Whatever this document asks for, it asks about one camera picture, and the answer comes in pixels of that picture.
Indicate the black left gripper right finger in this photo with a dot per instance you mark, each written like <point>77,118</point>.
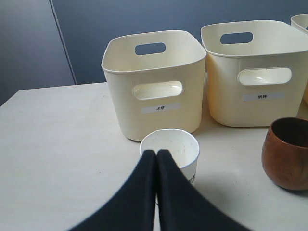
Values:
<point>181,206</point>

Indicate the brown wooden cup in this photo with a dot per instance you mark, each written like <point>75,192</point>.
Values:
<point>285,153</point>

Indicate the cream bin wood label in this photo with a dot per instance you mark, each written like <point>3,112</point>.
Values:
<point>156,81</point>

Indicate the cream bin paper label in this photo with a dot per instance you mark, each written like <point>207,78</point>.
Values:
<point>257,71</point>

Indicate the white paper cup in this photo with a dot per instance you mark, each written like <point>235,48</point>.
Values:
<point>182,145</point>

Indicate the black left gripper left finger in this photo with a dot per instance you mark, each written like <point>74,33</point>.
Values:
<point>132,207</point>

